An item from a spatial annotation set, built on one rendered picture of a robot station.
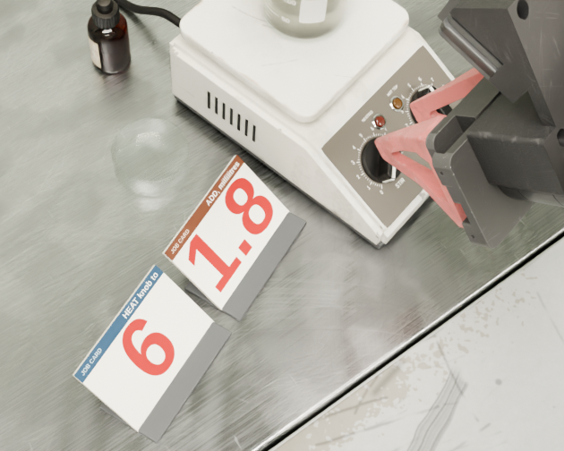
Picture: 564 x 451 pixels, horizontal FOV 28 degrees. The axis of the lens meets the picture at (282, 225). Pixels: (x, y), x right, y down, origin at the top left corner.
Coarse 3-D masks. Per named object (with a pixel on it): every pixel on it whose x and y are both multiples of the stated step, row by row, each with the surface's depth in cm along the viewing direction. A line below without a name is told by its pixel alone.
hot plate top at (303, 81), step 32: (224, 0) 78; (256, 0) 78; (352, 0) 78; (384, 0) 79; (192, 32) 76; (224, 32) 76; (256, 32) 77; (352, 32) 77; (384, 32) 77; (224, 64) 76; (256, 64) 75; (288, 64) 76; (320, 64) 76; (352, 64) 76; (288, 96) 74; (320, 96) 74
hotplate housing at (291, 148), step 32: (416, 32) 80; (192, 64) 78; (384, 64) 78; (192, 96) 81; (224, 96) 78; (256, 96) 76; (352, 96) 77; (224, 128) 81; (256, 128) 78; (288, 128) 76; (320, 128) 76; (288, 160) 78; (320, 160) 76; (320, 192) 78; (352, 192) 76; (352, 224) 78
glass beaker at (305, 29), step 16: (272, 0) 74; (288, 0) 73; (304, 0) 72; (320, 0) 72; (336, 0) 73; (272, 16) 75; (288, 16) 74; (304, 16) 74; (320, 16) 74; (336, 16) 75; (272, 32) 77; (288, 32) 75; (304, 32) 75; (320, 32) 75
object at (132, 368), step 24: (168, 288) 74; (144, 312) 72; (168, 312) 73; (192, 312) 74; (120, 336) 71; (144, 336) 72; (168, 336) 73; (192, 336) 74; (120, 360) 71; (144, 360) 72; (168, 360) 73; (96, 384) 70; (120, 384) 71; (144, 384) 72; (120, 408) 71
